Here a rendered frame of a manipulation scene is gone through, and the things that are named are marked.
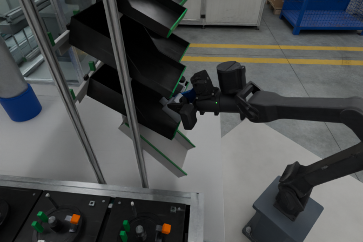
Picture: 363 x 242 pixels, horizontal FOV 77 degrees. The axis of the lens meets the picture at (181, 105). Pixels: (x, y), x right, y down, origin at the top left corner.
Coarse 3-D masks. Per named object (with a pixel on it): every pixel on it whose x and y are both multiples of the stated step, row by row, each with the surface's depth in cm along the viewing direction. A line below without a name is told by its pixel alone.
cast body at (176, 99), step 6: (180, 96) 67; (162, 102) 69; (168, 102) 67; (174, 102) 64; (180, 102) 65; (162, 108) 68; (168, 108) 67; (168, 114) 68; (174, 114) 67; (174, 120) 69
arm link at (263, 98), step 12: (252, 96) 55; (264, 96) 53; (276, 96) 52; (264, 108) 50; (276, 108) 50; (288, 108) 48; (300, 108) 46; (312, 108) 45; (324, 108) 43; (336, 108) 42; (348, 108) 40; (360, 108) 40; (264, 120) 52; (312, 120) 46; (324, 120) 44; (336, 120) 43; (348, 120) 41; (360, 120) 40; (360, 132) 40
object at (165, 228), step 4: (164, 224) 61; (168, 224) 62; (156, 228) 61; (160, 228) 62; (164, 228) 61; (168, 228) 61; (160, 232) 63; (164, 232) 61; (168, 232) 61; (160, 236) 64
